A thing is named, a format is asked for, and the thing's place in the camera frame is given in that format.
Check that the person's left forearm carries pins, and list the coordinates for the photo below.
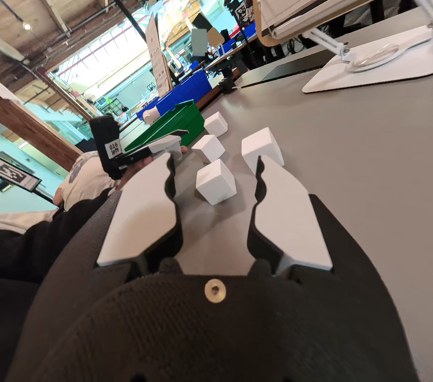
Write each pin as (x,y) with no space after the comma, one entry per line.
(50,240)

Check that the framed marker sign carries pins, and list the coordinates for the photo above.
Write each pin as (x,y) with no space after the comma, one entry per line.
(17,174)

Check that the person's left hand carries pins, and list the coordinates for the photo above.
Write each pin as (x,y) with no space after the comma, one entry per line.
(137,167)

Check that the person's dark clothing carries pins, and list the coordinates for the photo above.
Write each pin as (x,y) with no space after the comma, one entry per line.
(17,321)

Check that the white roll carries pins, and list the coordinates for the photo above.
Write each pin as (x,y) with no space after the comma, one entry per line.
(152,116)

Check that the grey desk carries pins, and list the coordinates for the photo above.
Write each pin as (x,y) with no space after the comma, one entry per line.
(338,168)

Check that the blue plastic bin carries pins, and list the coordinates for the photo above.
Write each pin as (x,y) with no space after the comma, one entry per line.
(186,94)

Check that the black desk mat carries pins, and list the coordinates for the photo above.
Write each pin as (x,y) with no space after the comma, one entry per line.
(291,70)

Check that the small black device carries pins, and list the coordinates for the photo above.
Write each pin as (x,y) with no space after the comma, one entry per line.
(226,86)

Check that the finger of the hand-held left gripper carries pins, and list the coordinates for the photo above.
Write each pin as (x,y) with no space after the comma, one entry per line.
(174,134)
(169,144)

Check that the white foam cube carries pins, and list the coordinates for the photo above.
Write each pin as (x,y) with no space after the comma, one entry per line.
(216,182)
(209,148)
(216,123)
(262,145)

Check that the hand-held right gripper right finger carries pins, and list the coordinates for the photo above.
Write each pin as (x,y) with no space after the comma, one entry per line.
(287,219)

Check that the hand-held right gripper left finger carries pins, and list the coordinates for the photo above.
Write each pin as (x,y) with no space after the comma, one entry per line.
(142,216)

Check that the standing instruction board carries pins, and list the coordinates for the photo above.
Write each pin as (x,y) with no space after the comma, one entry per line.
(157,53)

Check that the green plastic bin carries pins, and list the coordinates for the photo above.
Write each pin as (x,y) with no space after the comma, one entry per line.
(169,124)

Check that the white board stand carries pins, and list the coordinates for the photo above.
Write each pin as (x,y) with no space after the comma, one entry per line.
(372,77)

